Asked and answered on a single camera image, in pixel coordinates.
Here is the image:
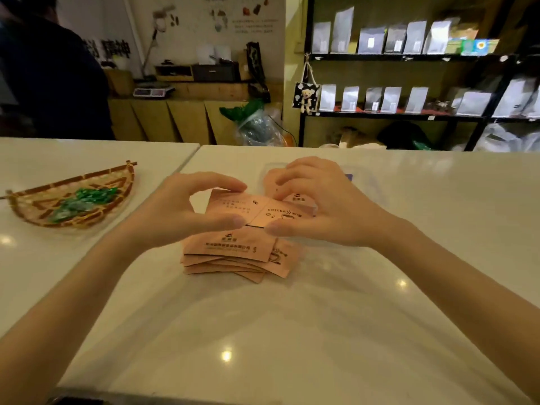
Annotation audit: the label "person's left hand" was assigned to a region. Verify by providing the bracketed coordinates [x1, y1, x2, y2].
[127, 172, 249, 253]

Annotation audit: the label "person's right hand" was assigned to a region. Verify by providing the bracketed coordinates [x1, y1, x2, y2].
[262, 156, 398, 250]

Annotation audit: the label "pink printed paper sleeve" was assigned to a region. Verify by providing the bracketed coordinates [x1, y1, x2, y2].
[206, 189, 318, 229]

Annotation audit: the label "person's right forearm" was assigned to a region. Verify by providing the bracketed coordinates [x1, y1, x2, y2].
[377, 219, 540, 402]

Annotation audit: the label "person's left forearm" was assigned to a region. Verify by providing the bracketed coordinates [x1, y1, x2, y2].
[0, 229, 146, 405]

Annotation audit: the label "pile of pink paper packets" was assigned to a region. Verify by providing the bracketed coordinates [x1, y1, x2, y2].
[181, 225, 301, 285]

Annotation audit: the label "clear plastic tray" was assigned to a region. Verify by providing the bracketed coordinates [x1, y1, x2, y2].
[262, 161, 382, 209]

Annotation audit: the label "green and clear plastic bag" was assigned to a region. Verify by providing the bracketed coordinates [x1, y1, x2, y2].
[219, 99, 288, 147]

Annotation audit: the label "brown paper bundle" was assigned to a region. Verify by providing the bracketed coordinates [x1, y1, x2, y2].
[332, 126, 381, 149]

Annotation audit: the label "wooden counter cabinet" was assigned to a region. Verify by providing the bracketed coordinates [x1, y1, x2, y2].
[105, 69, 284, 147]

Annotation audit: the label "hanging teddy bear picture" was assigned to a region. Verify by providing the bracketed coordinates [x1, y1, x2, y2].
[292, 82, 321, 115]

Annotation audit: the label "heap of green wrapped candies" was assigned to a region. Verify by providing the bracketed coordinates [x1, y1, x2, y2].
[49, 187, 120, 224]

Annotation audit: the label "digital kitchen scale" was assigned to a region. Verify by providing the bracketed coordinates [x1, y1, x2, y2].
[133, 83, 176, 98]

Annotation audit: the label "black box appliance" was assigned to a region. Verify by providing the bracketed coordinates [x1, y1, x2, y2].
[192, 62, 241, 84]

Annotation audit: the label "black hanging bag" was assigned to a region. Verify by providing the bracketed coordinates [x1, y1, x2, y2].
[246, 41, 272, 104]

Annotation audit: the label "small wooden drawer box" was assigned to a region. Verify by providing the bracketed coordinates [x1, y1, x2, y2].
[154, 64, 195, 83]

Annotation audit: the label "row of silver foil pouches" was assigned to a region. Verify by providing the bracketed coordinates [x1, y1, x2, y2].
[318, 76, 540, 119]
[312, 6, 460, 55]

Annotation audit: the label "woven bamboo basket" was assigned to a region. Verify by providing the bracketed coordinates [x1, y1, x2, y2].
[0, 161, 138, 230]

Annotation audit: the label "gooseneck stand lamp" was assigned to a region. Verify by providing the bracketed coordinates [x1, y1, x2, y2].
[140, 6, 180, 79]

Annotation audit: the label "black metal shelf unit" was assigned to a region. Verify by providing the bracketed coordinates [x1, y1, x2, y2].
[298, 0, 540, 152]

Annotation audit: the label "white plastic bags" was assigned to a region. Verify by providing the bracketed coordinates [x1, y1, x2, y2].
[474, 123, 540, 153]

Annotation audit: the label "colourful small boxes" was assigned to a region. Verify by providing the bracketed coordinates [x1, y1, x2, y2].
[445, 37, 500, 55]

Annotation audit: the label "black lettering wall sign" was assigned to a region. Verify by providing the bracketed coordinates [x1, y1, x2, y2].
[82, 38, 132, 62]

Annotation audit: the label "illustrated wall poster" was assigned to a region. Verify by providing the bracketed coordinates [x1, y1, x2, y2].
[206, 0, 280, 35]

